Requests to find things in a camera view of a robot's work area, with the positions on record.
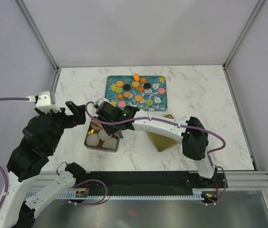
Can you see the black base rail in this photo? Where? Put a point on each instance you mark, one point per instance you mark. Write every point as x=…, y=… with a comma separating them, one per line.
x=154, y=183

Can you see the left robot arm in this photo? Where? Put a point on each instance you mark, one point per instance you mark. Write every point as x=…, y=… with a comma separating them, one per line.
x=24, y=165

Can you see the gold tin lid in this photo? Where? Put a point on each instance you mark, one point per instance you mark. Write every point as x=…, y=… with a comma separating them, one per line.
x=161, y=142

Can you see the orange round cookie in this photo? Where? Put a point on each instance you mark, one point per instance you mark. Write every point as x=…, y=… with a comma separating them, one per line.
x=135, y=84
x=119, y=83
x=138, y=98
x=127, y=94

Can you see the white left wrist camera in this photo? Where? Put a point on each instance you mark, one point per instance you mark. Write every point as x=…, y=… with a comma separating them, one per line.
x=43, y=102

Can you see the green cookie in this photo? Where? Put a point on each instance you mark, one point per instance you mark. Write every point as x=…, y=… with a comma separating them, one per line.
x=149, y=102
x=119, y=90

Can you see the white paper cup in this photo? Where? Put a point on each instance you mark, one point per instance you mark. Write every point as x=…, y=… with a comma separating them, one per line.
x=103, y=136
x=110, y=143
x=92, y=140

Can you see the orange fish cookie on tray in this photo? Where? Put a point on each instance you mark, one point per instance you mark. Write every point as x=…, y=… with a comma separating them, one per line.
x=136, y=77

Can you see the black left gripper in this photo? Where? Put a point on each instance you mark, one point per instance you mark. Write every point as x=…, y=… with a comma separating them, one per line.
x=73, y=119

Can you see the square cookie tin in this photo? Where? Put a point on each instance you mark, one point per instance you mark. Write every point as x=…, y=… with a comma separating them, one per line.
x=91, y=130

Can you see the black sandwich cookie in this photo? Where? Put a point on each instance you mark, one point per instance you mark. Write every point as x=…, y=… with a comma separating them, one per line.
x=147, y=86
x=126, y=87

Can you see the pink cookie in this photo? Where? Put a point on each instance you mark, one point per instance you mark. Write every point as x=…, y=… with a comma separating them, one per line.
x=121, y=104
x=161, y=91

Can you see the teal floral tray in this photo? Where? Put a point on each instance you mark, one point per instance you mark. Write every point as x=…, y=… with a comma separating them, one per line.
x=160, y=101

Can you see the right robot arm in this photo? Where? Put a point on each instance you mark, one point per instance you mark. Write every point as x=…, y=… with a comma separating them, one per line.
x=191, y=134

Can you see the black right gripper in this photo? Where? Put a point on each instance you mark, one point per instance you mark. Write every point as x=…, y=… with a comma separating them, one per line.
x=110, y=131

